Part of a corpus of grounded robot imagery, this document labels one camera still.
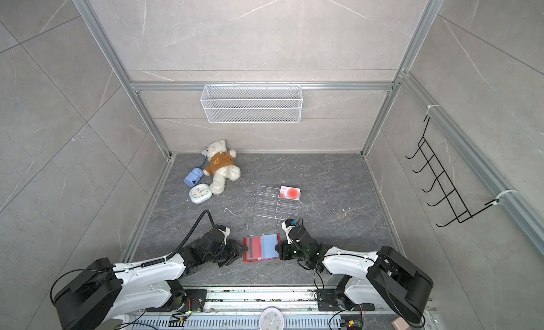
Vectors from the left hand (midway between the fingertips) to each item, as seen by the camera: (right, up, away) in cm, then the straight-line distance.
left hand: (248, 247), depth 83 cm
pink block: (+52, -19, -16) cm, 57 cm away
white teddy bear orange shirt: (-17, +33, +22) cm, 43 cm away
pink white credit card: (+17, +21, +10) cm, 29 cm away
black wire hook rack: (+66, +23, -19) cm, 72 cm away
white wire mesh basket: (-1, +63, +18) cm, 66 cm away
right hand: (+11, -1, +2) cm, 11 cm away
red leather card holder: (+5, -1, +3) cm, 6 cm away
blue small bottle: (-31, +27, +21) cm, 46 cm away
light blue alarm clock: (-26, +19, +18) cm, 37 cm away
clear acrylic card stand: (+8, +15, +16) cm, 23 cm away
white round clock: (+10, -19, -14) cm, 26 cm away
